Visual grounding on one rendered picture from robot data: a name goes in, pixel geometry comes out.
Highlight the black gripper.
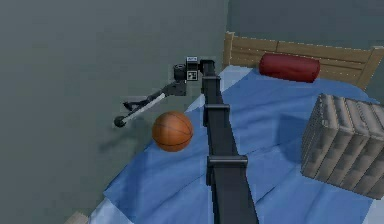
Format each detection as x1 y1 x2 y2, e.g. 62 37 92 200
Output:
113 63 188 129

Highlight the orange basketball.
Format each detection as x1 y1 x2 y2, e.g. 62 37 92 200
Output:
151 111 195 153

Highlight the wooden bed with blue blanket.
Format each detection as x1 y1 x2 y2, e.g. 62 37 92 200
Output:
65 31 384 224

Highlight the dark red bolster pillow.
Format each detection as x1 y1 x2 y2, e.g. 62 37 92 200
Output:
258 52 322 84

